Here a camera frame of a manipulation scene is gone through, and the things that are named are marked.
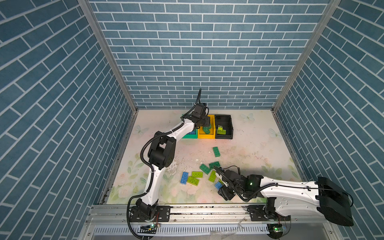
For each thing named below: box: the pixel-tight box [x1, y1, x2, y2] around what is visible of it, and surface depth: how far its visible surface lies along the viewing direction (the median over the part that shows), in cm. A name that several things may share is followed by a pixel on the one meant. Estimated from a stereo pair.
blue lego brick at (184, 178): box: [180, 171, 189, 185], surface depth 86 cm
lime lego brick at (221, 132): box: [217, 129, 227, 135], surface depth 107 cm
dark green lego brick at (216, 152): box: [212, 146, 221, 158], surface depth 98 cm
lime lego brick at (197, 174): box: [191, 171, 204, 178], surface depth 88 cm
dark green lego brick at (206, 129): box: [203, 125, 211, 135], surface depth 106 cm
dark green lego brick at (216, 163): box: [209, 161, 221, 170], surface depth 91 cm
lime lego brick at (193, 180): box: [187, 176, 200, 187], surface depth 86 cm
